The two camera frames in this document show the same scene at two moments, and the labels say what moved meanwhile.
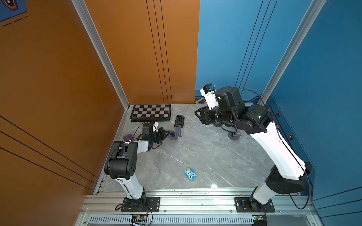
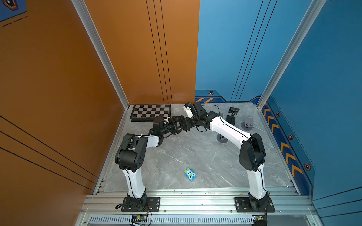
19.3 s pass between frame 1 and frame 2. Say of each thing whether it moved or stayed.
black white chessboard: stayed
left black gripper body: moved
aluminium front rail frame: stayed
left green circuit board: stayed
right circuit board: stayed
